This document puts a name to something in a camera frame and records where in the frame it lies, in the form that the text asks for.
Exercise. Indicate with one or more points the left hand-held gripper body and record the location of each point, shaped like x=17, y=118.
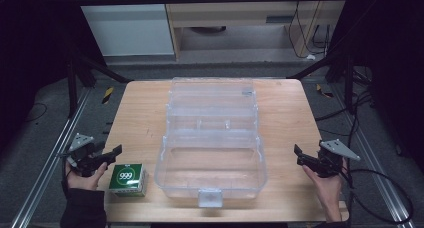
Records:
x=85, y=156

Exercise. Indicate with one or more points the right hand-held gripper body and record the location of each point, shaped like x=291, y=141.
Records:
x=330, y=161

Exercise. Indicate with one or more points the person's left hand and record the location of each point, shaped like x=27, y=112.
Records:
x=83, y=181

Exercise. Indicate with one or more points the person's right hand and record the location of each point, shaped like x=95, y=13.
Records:
x=325, y=186

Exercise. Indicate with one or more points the green medicine box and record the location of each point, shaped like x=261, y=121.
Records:
x=128, y=180

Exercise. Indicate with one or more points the yellow black tape strip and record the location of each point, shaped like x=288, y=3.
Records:
x=324, y=91
x=107, y=95

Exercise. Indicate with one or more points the black metal stand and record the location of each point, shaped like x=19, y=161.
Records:
x=71, y=84
x=348, y=84

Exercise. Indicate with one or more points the clear plastic storage box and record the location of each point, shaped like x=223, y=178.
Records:
x=210, y=148

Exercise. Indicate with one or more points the white plug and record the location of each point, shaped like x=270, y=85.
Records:
x=310, y=57

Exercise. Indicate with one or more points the dark curtain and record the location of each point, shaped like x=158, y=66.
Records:
x=393, y=71
x=30, y=54

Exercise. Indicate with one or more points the white cabinet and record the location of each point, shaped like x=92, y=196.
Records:
x=126, y=24

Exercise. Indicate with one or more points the light wooden desk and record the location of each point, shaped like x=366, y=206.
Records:
x=233, y=18

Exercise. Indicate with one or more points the aluminium floor rail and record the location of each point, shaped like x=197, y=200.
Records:
x=380, y=174
x=53, y=158

